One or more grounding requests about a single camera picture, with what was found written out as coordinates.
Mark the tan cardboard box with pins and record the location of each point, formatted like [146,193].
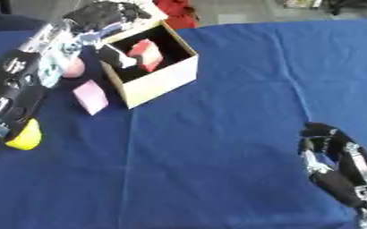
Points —
[155,62]

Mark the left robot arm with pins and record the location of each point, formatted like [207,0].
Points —
[19,77]

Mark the red object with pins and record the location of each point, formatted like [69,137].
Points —
[176,12]

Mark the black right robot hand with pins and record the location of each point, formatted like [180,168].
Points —
[343,167]

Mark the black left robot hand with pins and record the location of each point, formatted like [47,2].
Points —
[105,14]

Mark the yellow toy fruit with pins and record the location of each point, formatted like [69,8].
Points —
[26,136]

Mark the white block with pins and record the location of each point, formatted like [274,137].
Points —
[123,58]

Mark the pink round toy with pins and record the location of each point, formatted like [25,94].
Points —
[74,68]

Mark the pink cube block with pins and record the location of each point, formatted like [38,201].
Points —
[91,97]

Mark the red and pink block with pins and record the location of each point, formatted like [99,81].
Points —
[147,55]

